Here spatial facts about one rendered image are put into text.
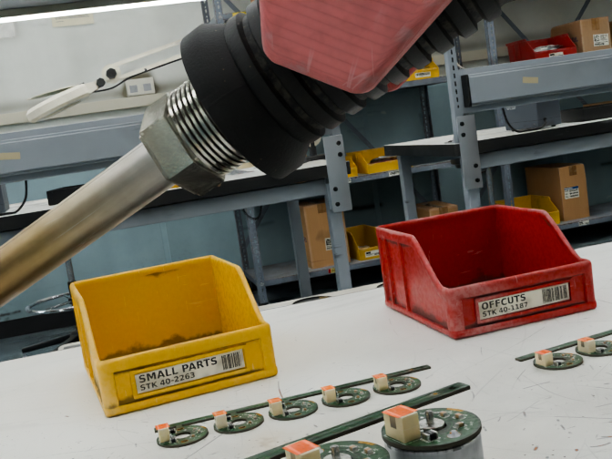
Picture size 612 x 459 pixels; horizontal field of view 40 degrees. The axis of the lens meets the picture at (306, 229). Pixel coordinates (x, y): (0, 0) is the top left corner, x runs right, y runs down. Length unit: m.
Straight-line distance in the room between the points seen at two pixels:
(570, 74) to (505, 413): 2.52
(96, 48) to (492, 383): 4.27
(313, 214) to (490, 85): 1.78
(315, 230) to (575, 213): 1.49
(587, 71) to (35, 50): 2.84
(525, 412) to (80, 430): 0.23
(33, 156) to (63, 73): 2.17
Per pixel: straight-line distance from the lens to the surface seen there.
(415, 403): 0.23
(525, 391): 0.42
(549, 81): 2.84
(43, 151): 2.46
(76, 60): 4.62
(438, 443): 0.21
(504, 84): 2.76
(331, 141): 2.57
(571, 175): 4.87
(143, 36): 4.63
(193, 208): 2.54
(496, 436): 0.37
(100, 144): 2.46
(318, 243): 4.32
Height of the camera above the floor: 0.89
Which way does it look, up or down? 7 degrees down
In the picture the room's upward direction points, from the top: 8 degrees counter-clockwise
